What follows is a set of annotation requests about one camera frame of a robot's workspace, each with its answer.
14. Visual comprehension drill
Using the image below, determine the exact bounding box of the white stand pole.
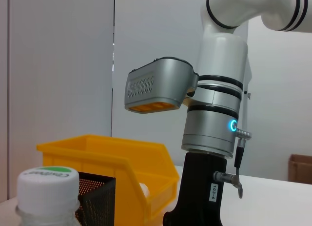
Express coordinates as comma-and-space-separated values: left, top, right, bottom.
240, 56, 253, 175

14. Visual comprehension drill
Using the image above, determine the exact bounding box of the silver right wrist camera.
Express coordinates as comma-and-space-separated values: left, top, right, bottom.
124, 56, 199, 114

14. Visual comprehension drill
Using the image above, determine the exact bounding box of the grey right gripper cable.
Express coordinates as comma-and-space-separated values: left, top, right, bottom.
213, 128, 252, 199

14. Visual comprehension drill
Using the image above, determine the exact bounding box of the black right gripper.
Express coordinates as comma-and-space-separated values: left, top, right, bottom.
162, 151, 229, 226

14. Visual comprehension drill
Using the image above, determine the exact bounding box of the clear bottle with green label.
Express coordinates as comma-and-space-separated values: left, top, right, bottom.
14, 166, 81, 226

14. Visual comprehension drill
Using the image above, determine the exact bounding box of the brown cardboard box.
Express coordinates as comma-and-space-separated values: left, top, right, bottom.
288, 154, 312, 183

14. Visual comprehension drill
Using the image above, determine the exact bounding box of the black mesh pen holder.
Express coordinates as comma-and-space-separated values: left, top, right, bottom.
74, 171, 117, 226

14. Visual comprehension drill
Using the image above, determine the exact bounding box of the yellow plastic bin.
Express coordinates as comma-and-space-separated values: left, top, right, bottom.
36, 134, 180, 224

